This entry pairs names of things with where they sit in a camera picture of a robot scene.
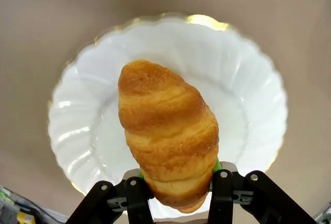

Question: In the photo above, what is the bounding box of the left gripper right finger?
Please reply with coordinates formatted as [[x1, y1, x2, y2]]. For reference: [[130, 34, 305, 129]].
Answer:
[[206, 158, 318, 224]]

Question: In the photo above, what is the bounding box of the white scalloped gold-rimmed plate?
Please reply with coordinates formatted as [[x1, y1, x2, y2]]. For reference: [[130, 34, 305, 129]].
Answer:
[[47, 13, 289, 219]]

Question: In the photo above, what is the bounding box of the golden brown croissant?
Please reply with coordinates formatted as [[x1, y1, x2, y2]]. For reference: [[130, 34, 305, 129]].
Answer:
[[117, 58, 220, 214]]

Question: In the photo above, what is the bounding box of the grey equipment with yellow part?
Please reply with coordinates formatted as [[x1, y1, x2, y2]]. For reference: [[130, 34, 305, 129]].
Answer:
[[0, 184, 69, 224]]

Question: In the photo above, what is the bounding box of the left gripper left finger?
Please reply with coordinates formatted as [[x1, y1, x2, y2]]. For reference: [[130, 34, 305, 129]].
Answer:
[[66, 169, 156, 224]]

